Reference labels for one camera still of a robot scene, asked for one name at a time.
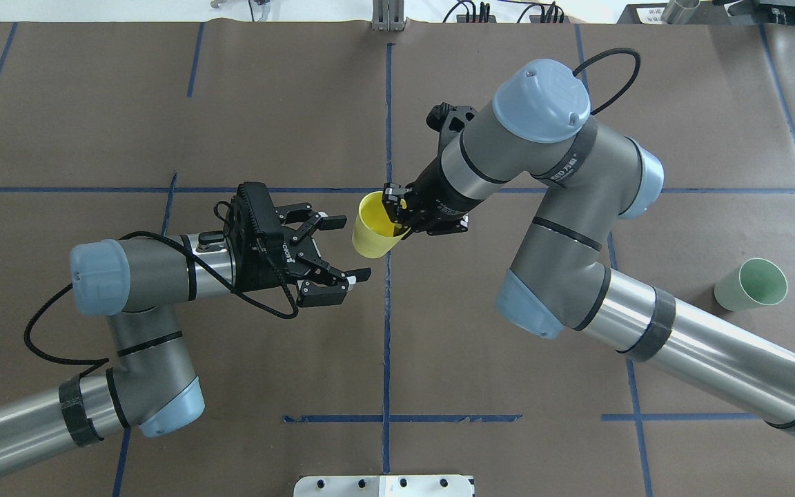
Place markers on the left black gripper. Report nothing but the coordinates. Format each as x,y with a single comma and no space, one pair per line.
288,253

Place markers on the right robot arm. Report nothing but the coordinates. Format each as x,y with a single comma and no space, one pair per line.
470,391

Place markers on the green cup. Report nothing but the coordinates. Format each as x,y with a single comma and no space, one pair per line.
756,283

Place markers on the yellow cup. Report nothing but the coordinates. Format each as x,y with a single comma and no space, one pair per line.
374,234

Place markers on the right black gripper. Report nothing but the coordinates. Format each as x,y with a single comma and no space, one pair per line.
434,185

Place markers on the metal cup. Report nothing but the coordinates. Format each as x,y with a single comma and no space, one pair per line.
679,12

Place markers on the brown paper table cover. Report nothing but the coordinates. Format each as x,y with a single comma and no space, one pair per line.
110,128

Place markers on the white camera pillar with base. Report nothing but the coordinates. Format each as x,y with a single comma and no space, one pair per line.
386,485

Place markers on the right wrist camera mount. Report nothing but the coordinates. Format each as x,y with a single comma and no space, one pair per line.
449,121

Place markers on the aluminium frame post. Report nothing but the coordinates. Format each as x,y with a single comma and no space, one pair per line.
388,15

